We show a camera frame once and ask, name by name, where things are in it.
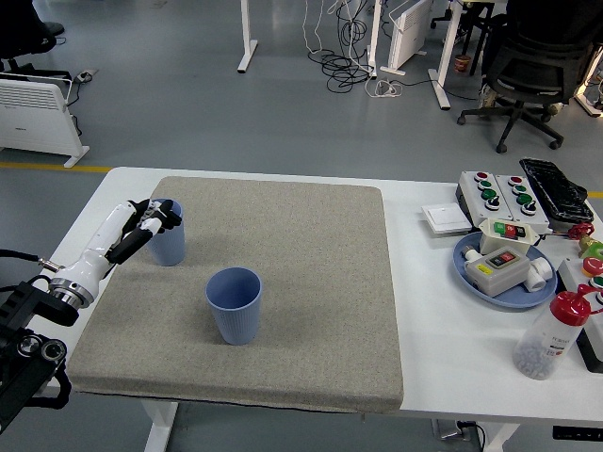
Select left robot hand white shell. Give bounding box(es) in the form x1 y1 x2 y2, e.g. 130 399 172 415
58 198 184 299

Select blue ribbed plastic cup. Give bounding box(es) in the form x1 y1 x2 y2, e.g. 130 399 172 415
145 198 187 267
204 266 263 347

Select white panel heater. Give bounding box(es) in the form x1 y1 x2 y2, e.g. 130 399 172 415
0 77 90 170
380 0 432 76

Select grey-brown foam mat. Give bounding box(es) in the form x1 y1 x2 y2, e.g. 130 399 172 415
66 176 405 415

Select white table leg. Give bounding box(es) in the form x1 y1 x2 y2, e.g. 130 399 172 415
484 421 522 452
140 398 180 452

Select white desk leg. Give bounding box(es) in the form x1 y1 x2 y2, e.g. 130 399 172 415
428 0 465 112
573 44 603 119
236 0 259 73
366 0 383 77

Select grey four-button control box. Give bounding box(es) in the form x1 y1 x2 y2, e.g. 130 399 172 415
459 169 513 223
492 174 551 235

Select blue oval plate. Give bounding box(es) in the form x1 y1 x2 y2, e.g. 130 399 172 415
452 230 559 310

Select white pipe tee fitting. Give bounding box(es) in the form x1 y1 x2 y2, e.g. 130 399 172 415
526 256 553 293

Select clear bottle red cap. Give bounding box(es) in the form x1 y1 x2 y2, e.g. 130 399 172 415
512 286 603 380

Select black plastic-wrapped flat device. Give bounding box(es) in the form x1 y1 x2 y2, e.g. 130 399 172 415
519 157 595 222

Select black mesh office chair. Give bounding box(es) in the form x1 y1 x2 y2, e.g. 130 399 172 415
456 0 595 154

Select red valve handwheel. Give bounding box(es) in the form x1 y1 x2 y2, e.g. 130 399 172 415
568 223 595 244

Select brass valve green tag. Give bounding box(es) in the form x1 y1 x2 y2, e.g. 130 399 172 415
578 237 603 260

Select black table height controller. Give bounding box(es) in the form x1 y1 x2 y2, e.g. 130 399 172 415
551 426 603 442

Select white hanging cable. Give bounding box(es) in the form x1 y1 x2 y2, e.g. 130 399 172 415
301 0 327 54

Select black floor cable bundle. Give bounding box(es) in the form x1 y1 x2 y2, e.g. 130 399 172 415
308 0 378 93

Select white wall switch panel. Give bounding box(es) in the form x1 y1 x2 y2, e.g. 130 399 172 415
420 202 472 236

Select white switch box green red buttons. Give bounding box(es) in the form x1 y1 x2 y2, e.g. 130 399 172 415
479 217 543 258

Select grey switch box red button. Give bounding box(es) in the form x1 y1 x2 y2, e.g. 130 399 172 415
464 247 532 299

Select black cable under table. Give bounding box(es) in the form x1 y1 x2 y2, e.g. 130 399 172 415
455 418 487 448

